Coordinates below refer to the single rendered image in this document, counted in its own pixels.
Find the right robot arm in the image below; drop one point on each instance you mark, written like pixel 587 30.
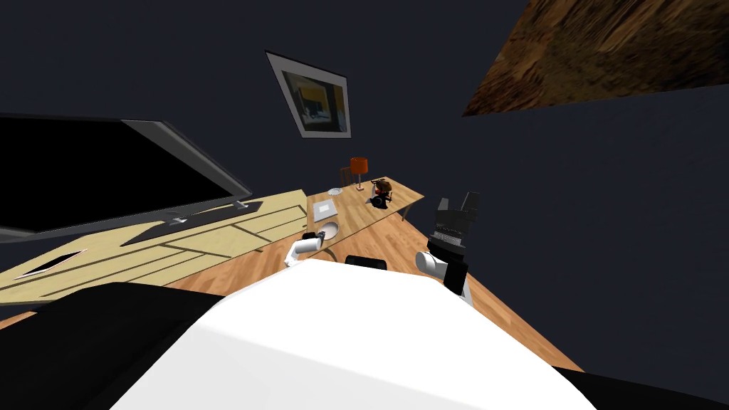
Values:
pixel 450 267

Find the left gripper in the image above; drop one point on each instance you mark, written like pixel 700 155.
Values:
pixel 312 236

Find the white bowl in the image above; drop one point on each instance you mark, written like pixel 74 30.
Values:
pixel 330 230

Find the orange table lamp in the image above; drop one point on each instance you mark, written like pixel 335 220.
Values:
pixel 359 165

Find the grey plate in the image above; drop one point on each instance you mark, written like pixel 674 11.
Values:
pixel 335 191

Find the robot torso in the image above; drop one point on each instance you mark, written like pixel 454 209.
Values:
pixel 353 341

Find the grey flat book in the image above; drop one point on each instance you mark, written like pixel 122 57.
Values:
pixel 324 210

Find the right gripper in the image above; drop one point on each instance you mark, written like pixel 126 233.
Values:
pixel 455 221

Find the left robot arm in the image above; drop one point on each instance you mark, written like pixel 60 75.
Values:
pixel 85 347

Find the wooden table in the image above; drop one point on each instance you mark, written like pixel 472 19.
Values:
pixel 359 213

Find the black and brown figure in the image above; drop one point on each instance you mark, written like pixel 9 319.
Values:
pixel 380 193

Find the framed wall picture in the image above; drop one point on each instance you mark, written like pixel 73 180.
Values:
pixel 319 102

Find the black flat television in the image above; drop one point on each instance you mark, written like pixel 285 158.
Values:
pixel 85 176

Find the brown wooden chair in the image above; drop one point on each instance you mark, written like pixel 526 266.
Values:
pixel 345 175

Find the pale wooden television cabinet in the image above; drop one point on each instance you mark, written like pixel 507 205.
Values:
pixel 216 242

